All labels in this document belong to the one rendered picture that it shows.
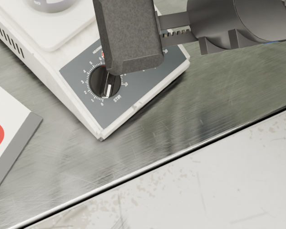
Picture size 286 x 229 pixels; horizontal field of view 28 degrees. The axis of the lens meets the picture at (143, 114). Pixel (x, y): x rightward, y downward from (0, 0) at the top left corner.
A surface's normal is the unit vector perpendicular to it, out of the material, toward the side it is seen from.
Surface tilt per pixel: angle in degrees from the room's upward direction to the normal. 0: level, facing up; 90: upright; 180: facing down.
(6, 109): 40
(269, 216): 0
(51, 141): 0
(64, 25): 0
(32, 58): 90
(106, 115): 30
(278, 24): 97
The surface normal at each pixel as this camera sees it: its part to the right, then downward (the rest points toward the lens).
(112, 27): -0.36, 0.15
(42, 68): -0.72, 0.62
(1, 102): 0.60, -0.01
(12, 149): 0.04, -0.39
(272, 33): -0.40, 0.90
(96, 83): 0.38, 0.00
